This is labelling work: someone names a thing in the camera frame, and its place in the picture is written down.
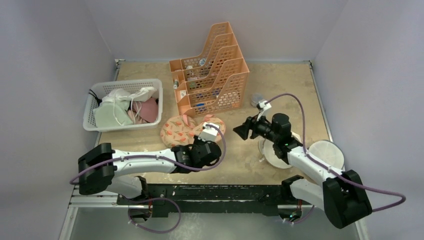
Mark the floral mesh laundry bag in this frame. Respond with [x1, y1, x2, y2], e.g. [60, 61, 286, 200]
[160, 114, 226, 148]

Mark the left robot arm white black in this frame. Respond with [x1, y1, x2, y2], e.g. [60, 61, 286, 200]
[70, 137, 227, 205]

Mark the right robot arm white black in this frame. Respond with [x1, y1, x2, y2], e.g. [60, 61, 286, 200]
[233, 113, 373, 229]

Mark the white round mesh laundry bag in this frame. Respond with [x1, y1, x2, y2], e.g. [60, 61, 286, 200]
[258, 137, 292, 169]

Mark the white round bag near edge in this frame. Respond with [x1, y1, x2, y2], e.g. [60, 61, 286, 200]
[308, 140, 345, 170]

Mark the orange file organizer rack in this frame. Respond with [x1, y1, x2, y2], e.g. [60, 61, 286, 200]
[169, 22, 250, 118]

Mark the white plastic basket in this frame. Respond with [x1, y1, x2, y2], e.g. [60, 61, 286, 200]
[82, 78, 164, 133]

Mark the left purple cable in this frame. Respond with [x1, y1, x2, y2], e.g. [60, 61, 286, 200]
[69, 123, 227, 186]

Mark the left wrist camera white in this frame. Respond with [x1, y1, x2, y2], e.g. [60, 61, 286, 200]
[198, 122, 220, 142]

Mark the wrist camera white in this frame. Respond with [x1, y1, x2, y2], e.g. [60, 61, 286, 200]
[198, 122, 220, 142]
[256, 99, 272, 120]

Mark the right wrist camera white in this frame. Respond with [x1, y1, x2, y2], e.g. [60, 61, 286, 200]
[256, 99, 272, 120]

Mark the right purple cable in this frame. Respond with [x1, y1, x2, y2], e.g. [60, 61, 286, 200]
[264, 93, 407, 213]

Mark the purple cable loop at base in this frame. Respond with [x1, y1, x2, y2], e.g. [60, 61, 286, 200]
[127, 197, 182, 235]

